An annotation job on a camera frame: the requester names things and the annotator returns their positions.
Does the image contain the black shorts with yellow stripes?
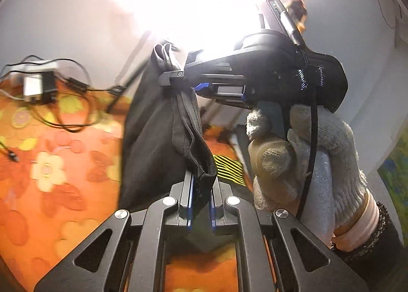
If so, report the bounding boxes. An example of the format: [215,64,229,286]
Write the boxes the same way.
[118,44,253,212]

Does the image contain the right forearm dark sleeve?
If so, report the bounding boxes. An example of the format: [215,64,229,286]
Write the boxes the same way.
[333,202,407,291]

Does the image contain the right hand in white glove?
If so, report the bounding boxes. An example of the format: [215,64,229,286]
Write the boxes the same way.
[246,105,380,252]

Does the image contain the large silver tripod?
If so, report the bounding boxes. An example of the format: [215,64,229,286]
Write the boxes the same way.
[198,98,253,190]

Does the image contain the colourful cloth hanging on tripod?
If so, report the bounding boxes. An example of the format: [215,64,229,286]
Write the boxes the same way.
[285,0,308,34]

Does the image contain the orange floral bedsheet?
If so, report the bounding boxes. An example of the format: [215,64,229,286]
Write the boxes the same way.
[0,77,272,292]

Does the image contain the small black tripod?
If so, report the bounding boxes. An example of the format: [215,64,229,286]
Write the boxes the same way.
[106,32,151,113]

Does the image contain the white power strip with adapter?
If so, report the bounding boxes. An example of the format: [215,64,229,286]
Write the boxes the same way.
[10,60,59,104]

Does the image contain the black cable with inline switch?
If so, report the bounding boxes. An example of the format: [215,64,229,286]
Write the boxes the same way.
[0,55,129,164]

